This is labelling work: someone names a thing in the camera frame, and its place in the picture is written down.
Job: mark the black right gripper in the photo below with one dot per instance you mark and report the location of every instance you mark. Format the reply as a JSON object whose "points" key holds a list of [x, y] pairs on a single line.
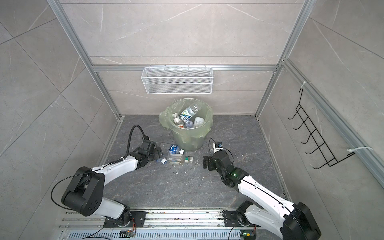
{"points": [[211, 160]]}

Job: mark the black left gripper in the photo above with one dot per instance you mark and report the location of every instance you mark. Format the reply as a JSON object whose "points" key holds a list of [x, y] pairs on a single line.
{"points": [[160, 151]]}

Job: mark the clear bottle blue label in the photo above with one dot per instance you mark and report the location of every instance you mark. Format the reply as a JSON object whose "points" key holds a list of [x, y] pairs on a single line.
{"points": [[175, 149], [162, 161]]}

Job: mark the clear bottle blue label top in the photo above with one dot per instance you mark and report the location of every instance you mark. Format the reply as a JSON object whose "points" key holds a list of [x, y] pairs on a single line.
{"points": [[175, 149]]}

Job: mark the clear bottle green ring cap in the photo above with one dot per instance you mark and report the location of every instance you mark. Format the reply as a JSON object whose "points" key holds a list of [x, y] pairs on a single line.
{"points": [[179, 159]]}

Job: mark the white labelled opaque bottle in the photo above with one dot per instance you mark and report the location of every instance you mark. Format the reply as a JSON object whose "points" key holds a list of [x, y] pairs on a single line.
{"points": [[198, 121]]}

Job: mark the clear bottle white label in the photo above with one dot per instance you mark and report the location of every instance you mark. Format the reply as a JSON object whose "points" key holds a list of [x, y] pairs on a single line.
{"points": [[189, 112]]}

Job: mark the clear bottle red label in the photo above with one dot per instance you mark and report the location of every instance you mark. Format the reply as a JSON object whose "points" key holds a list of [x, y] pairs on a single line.
{"points": [[177, 121]]}

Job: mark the clear bottle blue cap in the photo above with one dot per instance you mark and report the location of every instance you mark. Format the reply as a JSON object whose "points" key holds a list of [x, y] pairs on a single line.
{"points": [[189, 124]]}

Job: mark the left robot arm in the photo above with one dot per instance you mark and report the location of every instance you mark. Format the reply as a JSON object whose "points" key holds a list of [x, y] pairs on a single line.
{"points": [[85, 192]]}

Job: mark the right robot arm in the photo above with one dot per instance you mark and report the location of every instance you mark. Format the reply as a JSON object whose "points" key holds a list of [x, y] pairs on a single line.
{"points": [[286, 220]]}

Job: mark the green bin with bag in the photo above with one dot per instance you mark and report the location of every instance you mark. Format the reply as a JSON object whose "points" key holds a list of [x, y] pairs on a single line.
{"points": [[188, 139]]}

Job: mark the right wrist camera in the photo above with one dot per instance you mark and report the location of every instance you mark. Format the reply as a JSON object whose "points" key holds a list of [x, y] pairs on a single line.
{"points": [[218, 146]]}

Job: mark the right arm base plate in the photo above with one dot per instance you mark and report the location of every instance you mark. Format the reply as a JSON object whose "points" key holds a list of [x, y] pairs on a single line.
{"points": [[234, 218]]}

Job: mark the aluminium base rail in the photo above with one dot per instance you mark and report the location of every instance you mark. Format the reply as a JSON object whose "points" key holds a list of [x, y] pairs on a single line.
{"points": [[194, 224]]}

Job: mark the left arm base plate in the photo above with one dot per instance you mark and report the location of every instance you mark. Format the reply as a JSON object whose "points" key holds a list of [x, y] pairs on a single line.
{"points": [[127, 220]]}

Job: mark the white wire mesh basket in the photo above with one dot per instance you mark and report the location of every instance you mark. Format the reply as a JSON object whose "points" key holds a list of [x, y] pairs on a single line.
{"points": [[178, 80]]}

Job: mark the black wire hook rack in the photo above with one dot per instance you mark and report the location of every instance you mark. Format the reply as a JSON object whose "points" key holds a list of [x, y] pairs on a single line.
{"points": [[314, 135]]}

